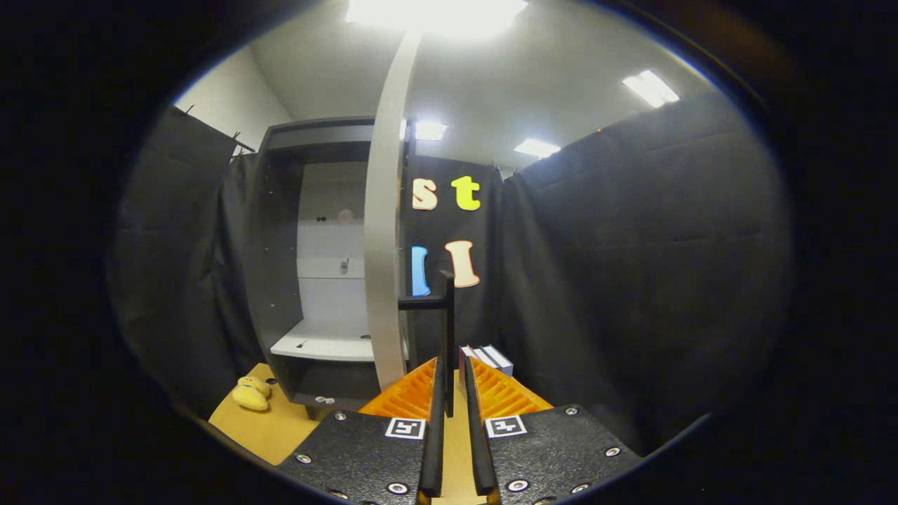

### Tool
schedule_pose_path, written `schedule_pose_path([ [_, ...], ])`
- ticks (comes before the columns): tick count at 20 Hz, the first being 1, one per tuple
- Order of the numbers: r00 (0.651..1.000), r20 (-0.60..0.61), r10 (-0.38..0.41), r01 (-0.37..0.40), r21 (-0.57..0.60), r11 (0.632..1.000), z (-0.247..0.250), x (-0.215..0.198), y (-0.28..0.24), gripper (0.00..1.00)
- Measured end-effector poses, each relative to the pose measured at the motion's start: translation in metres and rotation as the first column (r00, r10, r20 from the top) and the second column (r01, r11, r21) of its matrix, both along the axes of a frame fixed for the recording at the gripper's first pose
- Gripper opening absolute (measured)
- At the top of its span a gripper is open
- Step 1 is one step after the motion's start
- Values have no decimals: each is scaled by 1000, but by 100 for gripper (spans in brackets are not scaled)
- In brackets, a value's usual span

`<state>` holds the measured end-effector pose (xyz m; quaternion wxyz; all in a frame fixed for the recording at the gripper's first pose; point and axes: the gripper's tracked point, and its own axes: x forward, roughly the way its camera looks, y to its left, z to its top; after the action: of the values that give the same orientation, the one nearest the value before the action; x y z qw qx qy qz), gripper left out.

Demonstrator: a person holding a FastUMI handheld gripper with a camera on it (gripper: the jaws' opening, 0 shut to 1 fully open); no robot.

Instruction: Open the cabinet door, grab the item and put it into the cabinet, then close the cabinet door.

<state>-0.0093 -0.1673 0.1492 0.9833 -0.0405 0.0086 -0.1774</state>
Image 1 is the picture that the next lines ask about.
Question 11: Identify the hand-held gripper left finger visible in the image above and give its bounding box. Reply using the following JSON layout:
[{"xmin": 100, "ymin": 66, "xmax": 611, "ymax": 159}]
[{"xmin": 277, "ymin": 356, "xmax": 448, "ymax": 505}]

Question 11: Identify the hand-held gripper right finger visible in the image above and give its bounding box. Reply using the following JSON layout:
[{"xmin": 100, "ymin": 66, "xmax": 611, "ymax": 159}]
[{"xmin": 463, "ymin": 356, "xmax": 643, "ymax": 505}]

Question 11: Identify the black cabinet door handle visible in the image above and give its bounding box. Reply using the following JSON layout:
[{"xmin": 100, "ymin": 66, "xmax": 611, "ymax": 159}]
[{"xmin": 398, "ymin": 270, "xmax": 457, "ymax": 418}]

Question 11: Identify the light grey cabinet door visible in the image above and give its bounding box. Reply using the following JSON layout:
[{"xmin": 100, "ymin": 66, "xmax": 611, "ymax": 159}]
[{"xmin": 363, "ymin": 32, "xmax": 422, "ymax": 392}]

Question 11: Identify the white cabinet shelf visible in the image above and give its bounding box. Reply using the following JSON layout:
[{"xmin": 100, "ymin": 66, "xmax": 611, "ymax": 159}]
[{"xmin": 270, "ymin": 319, "xmax": 410, "ymax": 363}]

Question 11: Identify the yellow plush toy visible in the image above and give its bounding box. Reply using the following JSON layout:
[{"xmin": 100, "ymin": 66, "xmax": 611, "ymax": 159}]
[{"xmin": 232, "ymin": 376, "xmax": 272, "ymax": 412}]

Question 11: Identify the black backdrop cloth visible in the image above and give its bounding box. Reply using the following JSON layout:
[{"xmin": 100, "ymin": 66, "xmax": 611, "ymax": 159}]
[{"xmin": 109, "ymin": 91, "xmax": 793, "ymax": 457}]

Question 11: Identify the dark grey cabinet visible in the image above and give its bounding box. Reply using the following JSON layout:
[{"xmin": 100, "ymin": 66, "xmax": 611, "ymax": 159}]
[{"xmin": 249, "ymin": 116, "xmax": 415, "ymax": 420}]

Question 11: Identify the large ceiling light panel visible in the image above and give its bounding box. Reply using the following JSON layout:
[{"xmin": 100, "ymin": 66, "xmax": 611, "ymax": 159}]
[{"xmin": 345, "ymin": 0, "xmax": 528, "ymax": 37}]

